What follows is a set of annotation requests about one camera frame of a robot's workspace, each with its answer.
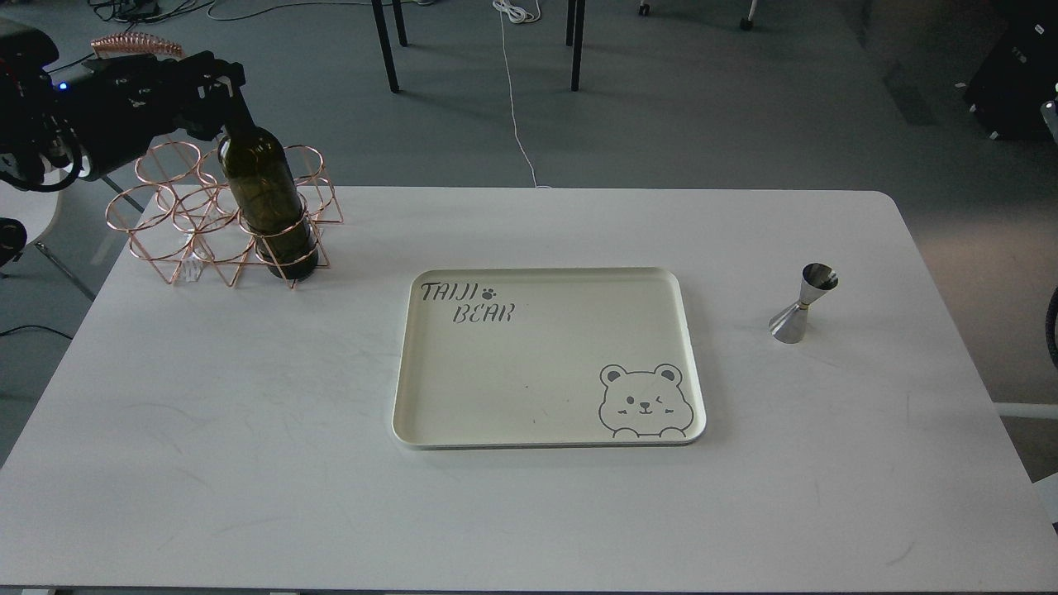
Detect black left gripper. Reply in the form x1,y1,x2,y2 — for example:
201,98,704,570
54,50,245,181

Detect dark green wine bottle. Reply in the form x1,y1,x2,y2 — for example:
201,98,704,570
218,91,320,282

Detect silver steel jigger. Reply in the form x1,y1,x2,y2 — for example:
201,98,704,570
770,263,839,344

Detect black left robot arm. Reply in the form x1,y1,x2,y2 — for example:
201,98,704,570
1,19,245,193

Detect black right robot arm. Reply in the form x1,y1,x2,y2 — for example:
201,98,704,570
1041,98,1058,368

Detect black table leg left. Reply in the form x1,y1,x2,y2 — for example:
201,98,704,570
370,0,408,94

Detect black table leg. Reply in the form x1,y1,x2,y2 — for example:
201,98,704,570
370,0,408,94
565,0,587,92

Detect black table leg right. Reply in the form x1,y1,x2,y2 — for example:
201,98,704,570
565,0,587,92

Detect cream bear print tray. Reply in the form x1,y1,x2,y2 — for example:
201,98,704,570
393,267,707,449

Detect black equipment box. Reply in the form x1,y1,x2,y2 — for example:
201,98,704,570
964,15,1057,140

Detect black floor cables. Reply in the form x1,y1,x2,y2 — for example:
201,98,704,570
50,0,241,71

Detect copper wire bottle rack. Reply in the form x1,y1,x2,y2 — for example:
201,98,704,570
93,34,345,286

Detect white floor cable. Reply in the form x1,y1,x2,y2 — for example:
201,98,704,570
492,0,553,190

